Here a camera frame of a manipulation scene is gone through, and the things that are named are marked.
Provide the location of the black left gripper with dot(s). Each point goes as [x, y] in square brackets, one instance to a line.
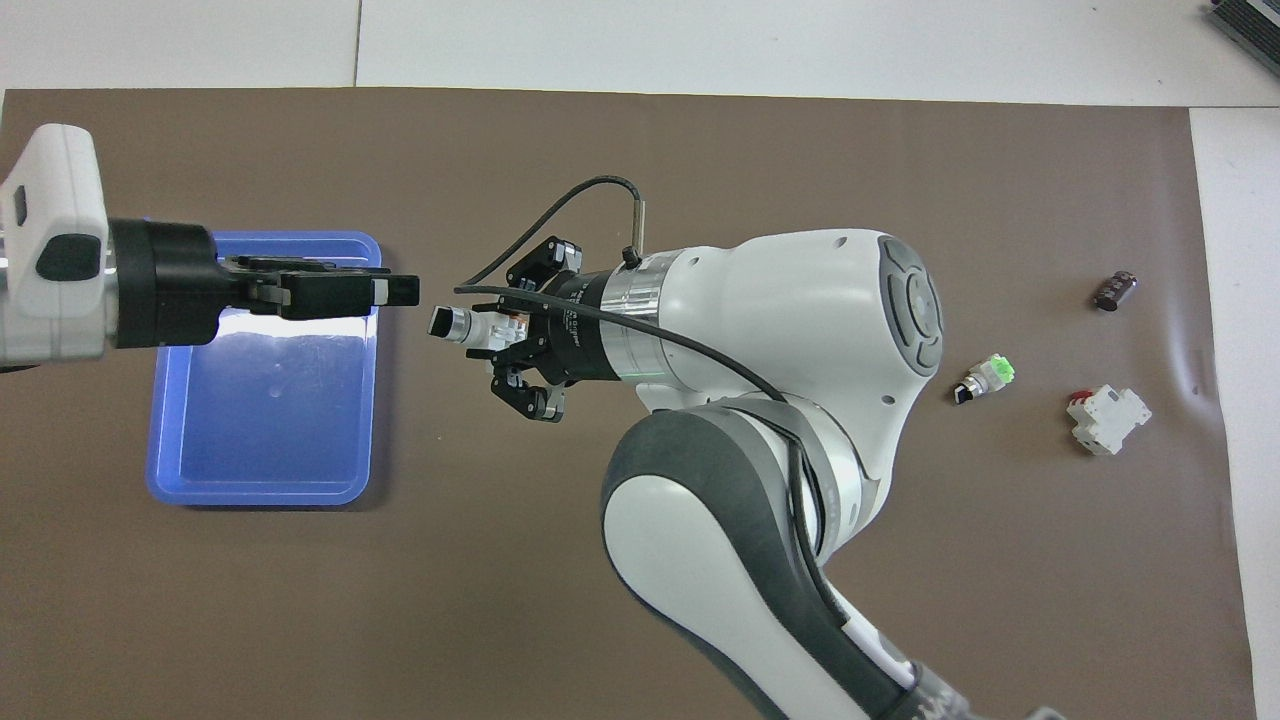
[170, 285]

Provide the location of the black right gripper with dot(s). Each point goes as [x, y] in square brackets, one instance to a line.
[580, 330]

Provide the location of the white switch with orange part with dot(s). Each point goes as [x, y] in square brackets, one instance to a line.
[470, 327]

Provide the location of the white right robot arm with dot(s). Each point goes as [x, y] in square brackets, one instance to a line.
[800, 300]

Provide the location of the blue plastic tray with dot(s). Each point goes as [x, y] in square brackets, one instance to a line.
[270, 430]

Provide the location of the brown table mat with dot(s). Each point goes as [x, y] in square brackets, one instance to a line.
[500, 600]

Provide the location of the white circuit breaker red lever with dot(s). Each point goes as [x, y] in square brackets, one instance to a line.
[1108, 418]

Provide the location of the small black terminal block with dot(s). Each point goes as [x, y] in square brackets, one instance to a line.
[1115, 291]

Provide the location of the grey ribbed device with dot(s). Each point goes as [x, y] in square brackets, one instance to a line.
[1250, 25]

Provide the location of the white switch with green part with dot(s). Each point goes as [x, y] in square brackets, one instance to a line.
[990, 375]

